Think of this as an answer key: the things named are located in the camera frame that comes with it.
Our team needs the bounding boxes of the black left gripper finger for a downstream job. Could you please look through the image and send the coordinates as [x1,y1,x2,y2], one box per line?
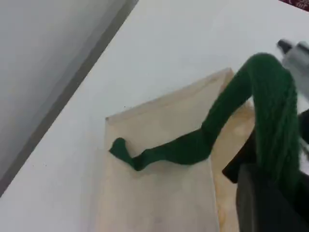
[236,163,309,232]

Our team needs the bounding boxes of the cream canvas bag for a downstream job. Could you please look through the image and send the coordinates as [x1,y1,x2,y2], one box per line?
[105,53,305,232]

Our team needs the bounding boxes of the dark red patterned cloth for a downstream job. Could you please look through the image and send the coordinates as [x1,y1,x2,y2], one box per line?
[279,0,309,11]

